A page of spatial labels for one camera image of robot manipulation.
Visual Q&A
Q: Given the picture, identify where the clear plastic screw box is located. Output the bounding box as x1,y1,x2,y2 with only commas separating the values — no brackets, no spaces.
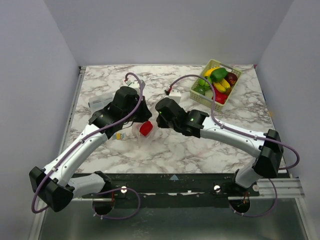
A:
88,93,114,115

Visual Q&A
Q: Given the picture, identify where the aluminium frame rail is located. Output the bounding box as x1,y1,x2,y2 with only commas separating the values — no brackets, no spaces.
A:
257,178,305,199

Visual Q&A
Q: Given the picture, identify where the red toy strawberry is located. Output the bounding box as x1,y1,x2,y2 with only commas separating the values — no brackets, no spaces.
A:
214,91,228,105

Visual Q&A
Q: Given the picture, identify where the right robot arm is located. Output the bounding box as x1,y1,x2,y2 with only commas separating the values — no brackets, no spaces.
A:
155,97,283,196

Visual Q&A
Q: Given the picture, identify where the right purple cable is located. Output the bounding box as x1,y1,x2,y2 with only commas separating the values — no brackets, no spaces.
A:
165,74,300,218

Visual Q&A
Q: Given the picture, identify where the yellow toy banana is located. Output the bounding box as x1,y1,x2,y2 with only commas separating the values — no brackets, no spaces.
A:
213,78,232,94

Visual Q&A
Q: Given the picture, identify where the dark red toy apple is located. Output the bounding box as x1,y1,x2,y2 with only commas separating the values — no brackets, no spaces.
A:
224,72,238,86

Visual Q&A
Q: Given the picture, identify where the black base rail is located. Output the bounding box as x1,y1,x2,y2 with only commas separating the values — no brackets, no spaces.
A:
81,169,261,210

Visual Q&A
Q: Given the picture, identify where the yellow toy lemon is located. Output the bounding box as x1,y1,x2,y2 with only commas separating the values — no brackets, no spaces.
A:
203,67,220,78

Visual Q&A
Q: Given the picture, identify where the green toy bell pepper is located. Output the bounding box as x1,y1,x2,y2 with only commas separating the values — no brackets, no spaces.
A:
210,67,228,83

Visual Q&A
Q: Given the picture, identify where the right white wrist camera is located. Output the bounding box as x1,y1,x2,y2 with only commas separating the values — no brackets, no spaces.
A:
168,88,182,104

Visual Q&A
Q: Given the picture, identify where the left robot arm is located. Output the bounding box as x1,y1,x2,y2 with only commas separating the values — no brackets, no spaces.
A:
29,86,152,212

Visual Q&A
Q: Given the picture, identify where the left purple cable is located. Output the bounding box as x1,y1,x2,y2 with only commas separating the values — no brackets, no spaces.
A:
31,72,145,214

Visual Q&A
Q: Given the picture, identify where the purple cable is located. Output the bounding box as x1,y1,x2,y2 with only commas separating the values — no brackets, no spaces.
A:
165,74,300,218
31,72,145,214

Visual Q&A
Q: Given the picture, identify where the clear zip top bag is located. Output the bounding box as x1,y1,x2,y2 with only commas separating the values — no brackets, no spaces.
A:
131,120,159,148

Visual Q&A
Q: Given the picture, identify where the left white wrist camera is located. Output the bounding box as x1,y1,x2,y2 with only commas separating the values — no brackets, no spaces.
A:
124,79,141,95

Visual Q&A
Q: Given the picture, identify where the small yellow sticker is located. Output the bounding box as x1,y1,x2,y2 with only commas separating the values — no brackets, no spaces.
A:
112,133,126,140

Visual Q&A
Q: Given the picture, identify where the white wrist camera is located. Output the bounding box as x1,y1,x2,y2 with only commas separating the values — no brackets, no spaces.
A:
124,79,141,95
168,88,182,104

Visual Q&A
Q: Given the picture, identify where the red toy bell pepper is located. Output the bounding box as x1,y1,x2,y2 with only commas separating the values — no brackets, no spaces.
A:
139,121,153,137

